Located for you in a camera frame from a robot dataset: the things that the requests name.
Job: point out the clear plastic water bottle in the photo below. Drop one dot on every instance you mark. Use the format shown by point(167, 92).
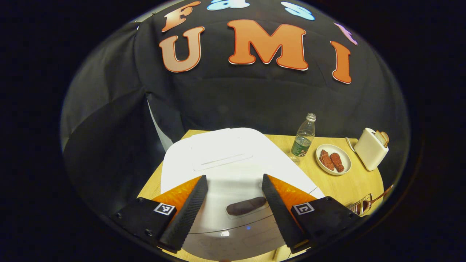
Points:
point(302, 143)

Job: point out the white toaster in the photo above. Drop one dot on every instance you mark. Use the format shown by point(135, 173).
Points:
point(369, 151)

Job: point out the toasted bread slice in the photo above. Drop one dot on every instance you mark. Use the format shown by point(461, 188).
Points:
point(379, 138)
point(386, 137)

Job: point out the red meat piece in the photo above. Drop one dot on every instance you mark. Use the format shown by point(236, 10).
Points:
point(337, 162)
point(326, 160)

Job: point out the white rice cooker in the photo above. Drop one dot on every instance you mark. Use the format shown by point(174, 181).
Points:
point(225, 153)

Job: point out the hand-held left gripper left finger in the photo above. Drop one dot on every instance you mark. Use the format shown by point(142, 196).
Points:
point(185, 216)

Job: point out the black backdrop cloth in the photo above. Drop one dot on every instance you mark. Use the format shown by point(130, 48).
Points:
point(236, 98)

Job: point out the white round plate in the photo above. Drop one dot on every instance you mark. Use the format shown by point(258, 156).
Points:
point(346, 160)

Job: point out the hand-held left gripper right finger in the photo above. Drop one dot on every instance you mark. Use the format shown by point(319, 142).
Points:
point(280, 214)

